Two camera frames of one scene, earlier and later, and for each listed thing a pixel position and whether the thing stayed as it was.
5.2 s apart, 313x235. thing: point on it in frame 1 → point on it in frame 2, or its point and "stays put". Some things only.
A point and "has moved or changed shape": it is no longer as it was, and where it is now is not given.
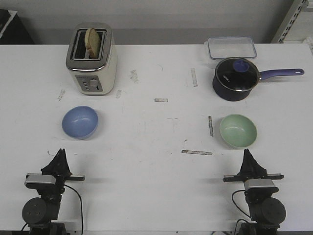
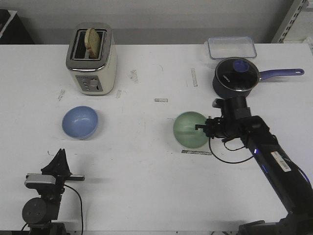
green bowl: (237, 131) has moved or changed shape
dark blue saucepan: (234, 79) stays put
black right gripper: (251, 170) → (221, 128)
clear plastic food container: (224, 47) stays put
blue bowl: (80, 122) stays put
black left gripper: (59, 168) stays put
